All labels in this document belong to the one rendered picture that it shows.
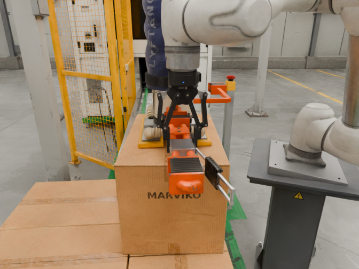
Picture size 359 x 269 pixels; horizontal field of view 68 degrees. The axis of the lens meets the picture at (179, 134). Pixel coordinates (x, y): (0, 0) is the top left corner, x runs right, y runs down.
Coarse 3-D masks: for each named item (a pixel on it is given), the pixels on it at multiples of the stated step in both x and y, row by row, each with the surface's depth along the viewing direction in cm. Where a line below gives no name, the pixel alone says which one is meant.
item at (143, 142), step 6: (144, 120) 127; (150, 126) 112; (144, 138) 106; (156, 138) 106; (162, 138) 108; (138, 144) 103; (144, 144) 103; (150, 144) 103; (156, 144) 103; (162, 144) 103
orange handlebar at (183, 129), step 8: (224, 96) 125; (176, 128) 83; (184, 128) 83; (176, 136) 84; (184, 136) 78; (176, 152) 68; (192, 152) 68; (176, 184) 55; (184, 184) 54; (192, 184) 54; (200, 184) 55
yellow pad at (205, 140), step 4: (192, 116) 125; (200, 120) 129; (204, 136) 108; (208, 136) 110; (200, 140) 106; (204, 140) 106; (208, 140) 106; (200, 144) 105; (204, 144) 105; (208, 144) 105
